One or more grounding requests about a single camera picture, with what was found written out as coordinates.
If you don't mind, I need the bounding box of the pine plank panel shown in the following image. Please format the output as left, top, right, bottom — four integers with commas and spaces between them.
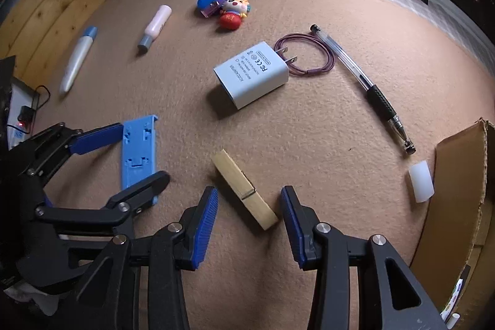
0, 0, 117, 83

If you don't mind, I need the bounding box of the cardboard box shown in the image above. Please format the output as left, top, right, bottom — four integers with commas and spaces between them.
410, 117, 495, 330

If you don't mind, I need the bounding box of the white plastic cap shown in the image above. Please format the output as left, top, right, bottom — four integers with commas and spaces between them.
408, 160, 436, 204

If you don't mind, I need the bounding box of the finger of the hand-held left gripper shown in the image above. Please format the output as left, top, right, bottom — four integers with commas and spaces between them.
23, 122, 126, 177
35, 171, 171, 227

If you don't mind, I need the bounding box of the white lotion bottle blue cap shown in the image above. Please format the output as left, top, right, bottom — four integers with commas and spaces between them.
59, 26, 98, 95

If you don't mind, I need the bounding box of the purple cable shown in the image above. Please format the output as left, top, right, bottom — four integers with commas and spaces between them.
274, 34, 334, 76

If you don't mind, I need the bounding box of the pink tube grey cap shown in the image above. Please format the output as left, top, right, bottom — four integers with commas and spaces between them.
138, 4, 173, 54

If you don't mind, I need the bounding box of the wooden clothespin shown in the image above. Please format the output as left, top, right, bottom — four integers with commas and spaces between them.
211, 149, 279, 231

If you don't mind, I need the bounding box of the clear black pen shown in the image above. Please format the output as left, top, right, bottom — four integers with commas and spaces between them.
310, 24, 417, 156

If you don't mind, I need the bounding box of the blue plastic holder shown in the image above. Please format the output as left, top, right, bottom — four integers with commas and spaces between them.
121, 114, 159, 206

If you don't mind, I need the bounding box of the white power strip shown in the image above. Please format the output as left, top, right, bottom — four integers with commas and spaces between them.
8, 80, 39, 145

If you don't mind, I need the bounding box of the person's left hand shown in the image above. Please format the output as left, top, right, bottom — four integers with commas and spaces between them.
2, 281, 62, 317

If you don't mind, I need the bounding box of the black power adapter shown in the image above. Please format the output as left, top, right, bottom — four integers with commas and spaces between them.
17, 105, 35, 131

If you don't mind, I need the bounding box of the cartoon figurine toy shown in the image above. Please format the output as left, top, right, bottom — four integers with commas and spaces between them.
218, 0, 252, 32

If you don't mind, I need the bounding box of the black cable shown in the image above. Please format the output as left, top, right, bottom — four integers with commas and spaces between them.
29, 84, 51, 110

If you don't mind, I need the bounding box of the white charger plug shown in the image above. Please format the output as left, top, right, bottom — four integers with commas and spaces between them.
213, 41, 298, 110

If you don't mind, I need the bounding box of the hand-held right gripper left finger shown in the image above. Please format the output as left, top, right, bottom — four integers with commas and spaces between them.
58, 186, 219, 330

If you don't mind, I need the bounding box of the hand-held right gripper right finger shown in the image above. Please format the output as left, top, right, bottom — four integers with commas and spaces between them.
280, 185, 449, 330

